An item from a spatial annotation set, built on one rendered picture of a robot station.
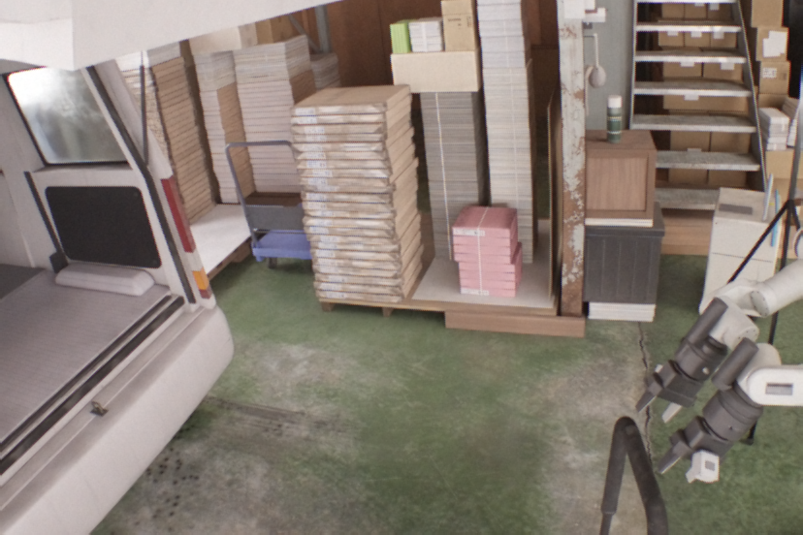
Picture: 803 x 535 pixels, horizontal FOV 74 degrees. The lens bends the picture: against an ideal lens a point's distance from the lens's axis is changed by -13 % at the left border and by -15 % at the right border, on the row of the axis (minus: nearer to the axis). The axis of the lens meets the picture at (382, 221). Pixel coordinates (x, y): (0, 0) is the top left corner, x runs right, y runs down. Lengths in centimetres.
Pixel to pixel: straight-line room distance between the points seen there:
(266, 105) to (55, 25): 411
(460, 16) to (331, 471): 213
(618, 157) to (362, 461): 164
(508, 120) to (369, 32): 433
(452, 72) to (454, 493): 195
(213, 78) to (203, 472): 291
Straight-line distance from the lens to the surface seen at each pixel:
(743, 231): 296
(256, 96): 463
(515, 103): 305
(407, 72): 313
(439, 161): 321
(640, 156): 272
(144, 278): 248
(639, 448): 133
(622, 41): 344
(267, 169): 478
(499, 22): 299
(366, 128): 275
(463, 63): 305
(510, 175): 317
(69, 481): 193
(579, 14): 251
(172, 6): 62
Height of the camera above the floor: 170
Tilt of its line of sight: 24 degrees down
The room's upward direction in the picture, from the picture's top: 7 degrees counter-clockwise
